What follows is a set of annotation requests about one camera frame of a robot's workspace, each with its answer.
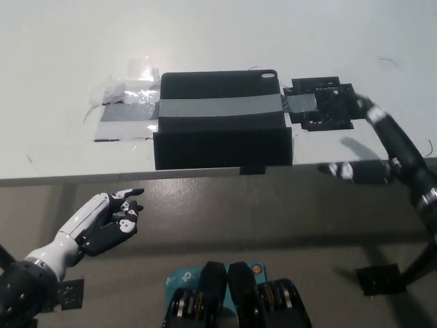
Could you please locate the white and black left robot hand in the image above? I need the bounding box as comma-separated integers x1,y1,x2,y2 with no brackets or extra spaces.
25,187,145,284

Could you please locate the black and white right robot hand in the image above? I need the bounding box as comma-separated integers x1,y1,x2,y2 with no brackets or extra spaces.
319,95,437,210

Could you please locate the black folding tablet cover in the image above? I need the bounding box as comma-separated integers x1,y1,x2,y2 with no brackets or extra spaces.
152,70,294,172

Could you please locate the black ribbed robot body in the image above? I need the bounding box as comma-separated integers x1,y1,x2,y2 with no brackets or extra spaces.
162,261,313,328

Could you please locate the black floor marker tag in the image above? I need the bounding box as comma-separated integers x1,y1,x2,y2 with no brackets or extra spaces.
56,278,85,311

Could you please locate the teal router box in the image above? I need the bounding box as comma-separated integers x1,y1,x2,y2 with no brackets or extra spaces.
165,262,270,308

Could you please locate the crumpled white tape piece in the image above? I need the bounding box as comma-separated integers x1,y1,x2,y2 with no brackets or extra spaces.
90,75,128,105

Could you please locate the black 3D-printed bracket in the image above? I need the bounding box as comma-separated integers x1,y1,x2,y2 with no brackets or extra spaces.
283,77,356,132

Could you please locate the grey duct tape strip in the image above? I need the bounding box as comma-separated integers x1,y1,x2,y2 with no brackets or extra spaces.
100,94,319,123

